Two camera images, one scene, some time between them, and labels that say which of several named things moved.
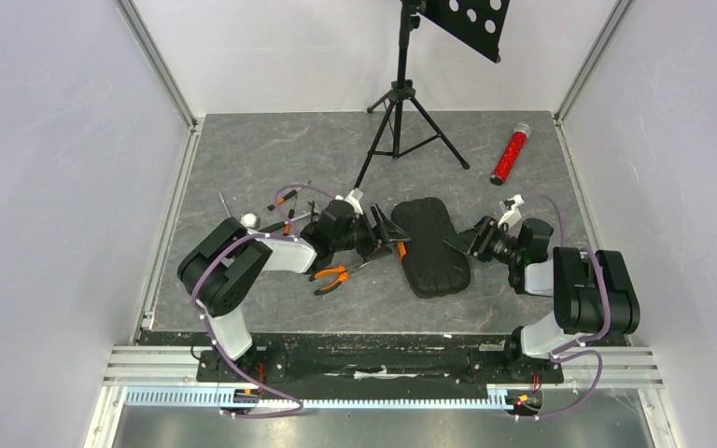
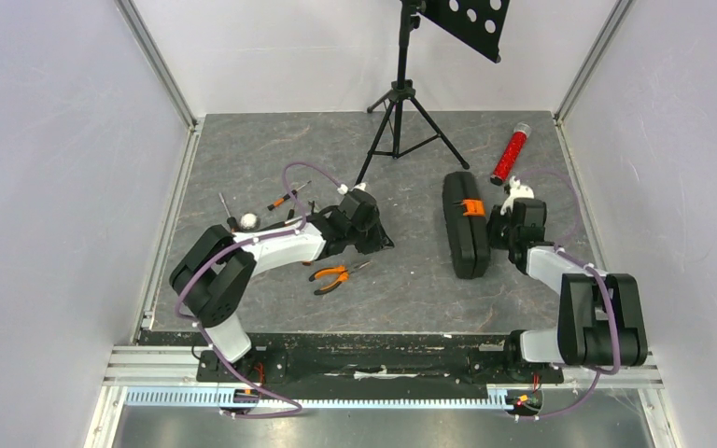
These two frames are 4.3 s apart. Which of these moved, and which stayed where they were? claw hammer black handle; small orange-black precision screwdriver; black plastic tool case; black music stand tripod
Moved: black plastic tool case
Stayed: black music stand tripod; small orange-black precision screwdriver; claw hammer black handle
